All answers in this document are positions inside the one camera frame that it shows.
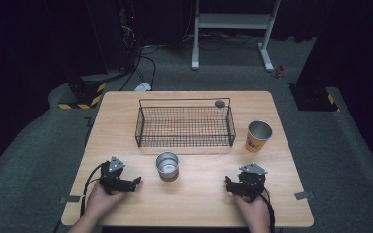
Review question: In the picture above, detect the black wire basket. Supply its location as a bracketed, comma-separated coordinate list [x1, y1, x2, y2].
[134, 97, 237, 149]

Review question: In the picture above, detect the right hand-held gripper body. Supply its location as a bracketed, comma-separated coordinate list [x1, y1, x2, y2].
[236, 162, 269, 202]

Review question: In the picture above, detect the black floor cable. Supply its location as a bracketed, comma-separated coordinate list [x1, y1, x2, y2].
[119, 44, 160, 92]

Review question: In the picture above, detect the grey tape piece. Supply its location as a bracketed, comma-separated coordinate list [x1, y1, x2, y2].
[293, 190, 317, 201]
[59, 195, 82, 204]

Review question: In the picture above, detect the orange cup with metal inside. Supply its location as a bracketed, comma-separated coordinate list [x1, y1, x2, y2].
[244, 119, 274, 153]

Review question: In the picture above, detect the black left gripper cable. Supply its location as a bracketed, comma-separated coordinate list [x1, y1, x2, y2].
[79, 161, 109, 217]

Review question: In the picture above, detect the cable bundle on floor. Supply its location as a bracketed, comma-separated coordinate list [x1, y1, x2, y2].
[181, 29, 264, 52]

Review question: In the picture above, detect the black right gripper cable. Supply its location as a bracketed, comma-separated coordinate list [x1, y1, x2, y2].
[257, 190, 277, 233]

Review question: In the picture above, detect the white power strip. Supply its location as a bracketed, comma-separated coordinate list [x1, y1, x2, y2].
[133, 83, 153, 92]

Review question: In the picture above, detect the black yellow striped base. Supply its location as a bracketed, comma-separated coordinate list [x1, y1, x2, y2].
[288, 83, 341, 113]
[57, 75, 107, 111]

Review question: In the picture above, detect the person's left hand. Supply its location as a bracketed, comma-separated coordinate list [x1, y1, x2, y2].
[85, 183, 128, 221]

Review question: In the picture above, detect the dark equipment rack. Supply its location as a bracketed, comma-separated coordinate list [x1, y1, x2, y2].
[85, 0, 143, 74]

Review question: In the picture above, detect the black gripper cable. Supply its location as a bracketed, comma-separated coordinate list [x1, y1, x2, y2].
[257, 190, 277, 233]
[79, 161, 109, 217]

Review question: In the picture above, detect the silver metal cup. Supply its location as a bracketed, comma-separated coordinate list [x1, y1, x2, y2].
[155, 150, 181, 183]

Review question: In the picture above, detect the person's right hand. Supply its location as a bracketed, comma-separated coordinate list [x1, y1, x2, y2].
[233, 189, 272, 228]

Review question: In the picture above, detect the white metal stand frame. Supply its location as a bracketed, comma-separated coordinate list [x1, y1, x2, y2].
[190, 0, 282, 73]

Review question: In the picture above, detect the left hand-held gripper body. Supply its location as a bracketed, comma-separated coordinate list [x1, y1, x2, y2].
[98, 156, 128, 196]

